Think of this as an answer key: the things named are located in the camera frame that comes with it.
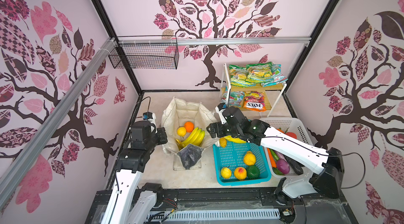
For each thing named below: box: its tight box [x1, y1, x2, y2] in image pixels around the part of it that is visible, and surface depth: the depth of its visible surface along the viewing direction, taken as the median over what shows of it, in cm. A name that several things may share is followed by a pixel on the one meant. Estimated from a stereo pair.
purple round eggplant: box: [276, 158, 290, 175], surface depth 79 cm
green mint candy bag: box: [219, 85, 245, 108], surface depth 93 cm
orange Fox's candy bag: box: [243, 90, 267, 112], surface depth 92 cm
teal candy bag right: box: [261, 64, 289, 88], surface depth 76 cm
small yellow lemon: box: [177, 126, 187, 137], surface depth 93 cm
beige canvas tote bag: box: [161, 96, 220, 171], surface depth 80 cm
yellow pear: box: [220, 165, 232, 180], surface depth 79 cm
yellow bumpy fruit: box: [243, 150, 257, 166], surface depth 83 cm
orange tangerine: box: [184, 120, 195, 134], surface depth 97 cm
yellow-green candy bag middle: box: [245, 61, 274, 84], surface depth 77 cm
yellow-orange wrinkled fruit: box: [219, 137, 227, 148], surface depth 89 cm
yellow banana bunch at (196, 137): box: [175, 127, 206, 150], surface depth 92 cm
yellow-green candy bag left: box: [228, 64, 257, 88], surface depth 79 cm
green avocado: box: [246, 165, 260, 180], surface depth 79 cm
